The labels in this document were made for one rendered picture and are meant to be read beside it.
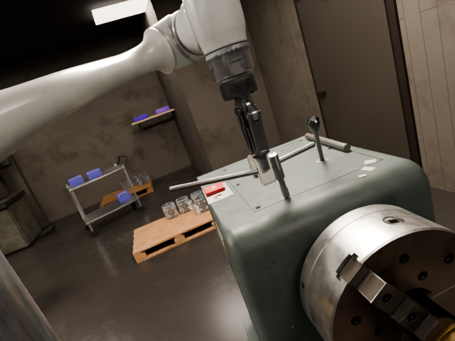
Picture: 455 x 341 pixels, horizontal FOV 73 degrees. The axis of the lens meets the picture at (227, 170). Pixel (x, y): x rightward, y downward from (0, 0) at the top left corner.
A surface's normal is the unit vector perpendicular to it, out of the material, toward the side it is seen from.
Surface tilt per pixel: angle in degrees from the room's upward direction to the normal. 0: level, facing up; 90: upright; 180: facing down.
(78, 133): 90
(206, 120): 90
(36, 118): 114
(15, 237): 90
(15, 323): 89
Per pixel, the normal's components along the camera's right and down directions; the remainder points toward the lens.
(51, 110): 0.84, 0.29
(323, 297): -0.96, -0.13
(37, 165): 0.32, 0.17
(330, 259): -0.82, -0.49
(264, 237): -0.02, -0.35
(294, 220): -0.11, -0.53
